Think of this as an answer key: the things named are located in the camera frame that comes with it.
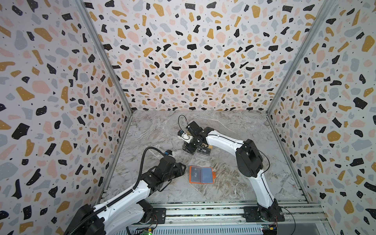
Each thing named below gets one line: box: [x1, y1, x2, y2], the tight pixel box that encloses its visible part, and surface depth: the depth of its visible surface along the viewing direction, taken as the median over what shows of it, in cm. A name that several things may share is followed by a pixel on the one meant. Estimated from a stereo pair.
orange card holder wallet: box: [188, 165, 217, 185], surface depth 88 cm
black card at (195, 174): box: [190, 166, 201, 183], surface depth 88 cm
